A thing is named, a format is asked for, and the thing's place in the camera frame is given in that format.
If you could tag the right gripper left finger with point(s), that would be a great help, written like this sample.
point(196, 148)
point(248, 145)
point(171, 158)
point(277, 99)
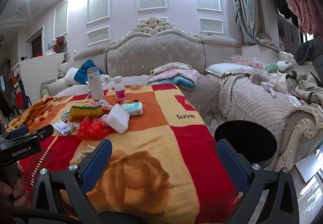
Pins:
point(77, 179)

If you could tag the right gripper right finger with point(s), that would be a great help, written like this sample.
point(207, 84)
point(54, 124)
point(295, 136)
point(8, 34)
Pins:
point(281, 205)

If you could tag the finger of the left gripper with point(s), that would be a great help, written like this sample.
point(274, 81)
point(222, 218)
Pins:
point(45, 132)
point(20, 132)

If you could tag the red plastic bag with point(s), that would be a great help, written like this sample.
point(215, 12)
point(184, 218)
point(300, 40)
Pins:
point(93, 130)

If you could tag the black round trash bin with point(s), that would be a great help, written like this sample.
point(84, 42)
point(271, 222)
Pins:
point(255, 142)

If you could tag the person's left hand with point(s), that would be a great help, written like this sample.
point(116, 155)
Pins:
point(16, 195)

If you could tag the white blue medicine box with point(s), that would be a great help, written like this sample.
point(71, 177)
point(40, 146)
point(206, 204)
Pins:
point(63, 128)

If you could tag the yellow green scrub sponge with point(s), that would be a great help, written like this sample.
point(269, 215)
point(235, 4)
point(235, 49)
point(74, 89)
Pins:
point(78, 113)

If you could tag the clear pink wrapper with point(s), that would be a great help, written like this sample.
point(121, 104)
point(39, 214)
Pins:
point(105, 106)

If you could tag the white cabinet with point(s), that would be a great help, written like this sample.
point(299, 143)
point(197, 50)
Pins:
point(36, 70)

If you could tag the blue cloth on sofa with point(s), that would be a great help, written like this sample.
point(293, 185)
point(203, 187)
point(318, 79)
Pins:
point(81, 75)

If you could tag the white foam block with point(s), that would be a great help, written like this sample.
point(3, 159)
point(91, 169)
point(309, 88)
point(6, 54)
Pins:
point(118, 119)

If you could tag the white pink-label bottle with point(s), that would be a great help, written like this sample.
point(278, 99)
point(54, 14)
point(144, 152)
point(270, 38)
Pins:
point(119, 88)

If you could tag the red orange love blanket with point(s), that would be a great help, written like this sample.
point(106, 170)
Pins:
point(163, 168)

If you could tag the teal tissue pack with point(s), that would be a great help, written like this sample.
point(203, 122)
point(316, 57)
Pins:
point(133, 109)

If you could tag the grey quilted sofa cover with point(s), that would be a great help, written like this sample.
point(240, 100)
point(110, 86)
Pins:
point(239, 99)

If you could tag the purple lint roller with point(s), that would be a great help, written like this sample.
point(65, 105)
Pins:
point(268, 87)

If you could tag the pile of grey clothes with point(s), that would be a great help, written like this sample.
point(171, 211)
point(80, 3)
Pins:
point(307, 86)

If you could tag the clear bag of snacks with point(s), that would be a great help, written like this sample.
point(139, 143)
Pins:
point(258, 71)

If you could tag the beige tufted sofa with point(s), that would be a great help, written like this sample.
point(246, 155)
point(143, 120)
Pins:
point(155, 43)

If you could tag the green white plush toy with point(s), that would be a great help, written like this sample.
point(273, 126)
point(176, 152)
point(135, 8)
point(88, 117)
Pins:
point(281, 66)

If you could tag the folded pink blue blankets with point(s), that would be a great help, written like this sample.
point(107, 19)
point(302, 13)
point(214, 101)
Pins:
point(179, 74)

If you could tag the white fringed pillow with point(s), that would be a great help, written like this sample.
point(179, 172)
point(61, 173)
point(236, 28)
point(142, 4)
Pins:
point(227, 69)

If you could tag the pink hanging clothes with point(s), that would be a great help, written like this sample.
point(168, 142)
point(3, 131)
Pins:
point(309, 15)

